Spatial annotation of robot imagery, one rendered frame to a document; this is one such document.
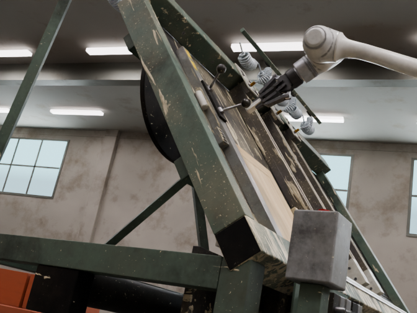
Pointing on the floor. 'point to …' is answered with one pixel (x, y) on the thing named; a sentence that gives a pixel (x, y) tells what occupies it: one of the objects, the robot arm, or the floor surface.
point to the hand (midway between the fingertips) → (254, 106)
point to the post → (313, 298)
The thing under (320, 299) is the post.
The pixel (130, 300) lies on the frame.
